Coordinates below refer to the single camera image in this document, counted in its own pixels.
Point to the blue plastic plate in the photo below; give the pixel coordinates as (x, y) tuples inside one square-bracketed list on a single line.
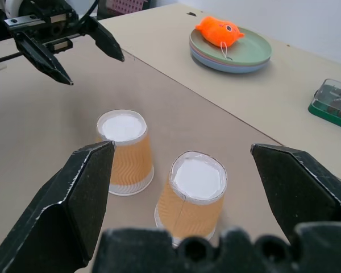
[(230, 69)]

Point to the small black object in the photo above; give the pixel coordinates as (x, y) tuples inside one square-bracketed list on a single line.
[(191, 14)]

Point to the orange ribbed paper cup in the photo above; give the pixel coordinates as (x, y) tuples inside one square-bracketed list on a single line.
[(122, 128), (197, 179)]

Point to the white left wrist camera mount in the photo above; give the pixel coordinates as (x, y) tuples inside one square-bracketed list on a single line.
[(11, 7)]

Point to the orange plush toy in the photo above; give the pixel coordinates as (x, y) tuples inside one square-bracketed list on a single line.
[(218, 31)]

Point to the green box with clear lid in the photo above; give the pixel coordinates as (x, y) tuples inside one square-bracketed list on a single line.
[(326, 105)]

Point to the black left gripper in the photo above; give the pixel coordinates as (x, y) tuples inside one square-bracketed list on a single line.
[(54, 25)]

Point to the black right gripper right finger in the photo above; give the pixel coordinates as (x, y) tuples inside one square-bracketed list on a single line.
[(304, 185)]

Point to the pink plastic plate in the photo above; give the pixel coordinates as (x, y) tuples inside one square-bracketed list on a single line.
[(216, 61)]

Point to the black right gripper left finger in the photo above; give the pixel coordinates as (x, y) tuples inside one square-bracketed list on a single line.
[(65, 216)]

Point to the green plastic plate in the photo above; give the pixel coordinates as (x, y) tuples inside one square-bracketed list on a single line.
[(253, 48)]

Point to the brown table mat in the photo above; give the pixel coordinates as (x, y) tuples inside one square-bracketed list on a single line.
[(45, 128)]

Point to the pink perforated basket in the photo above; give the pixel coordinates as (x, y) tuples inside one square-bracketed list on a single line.
[(125, 4)]

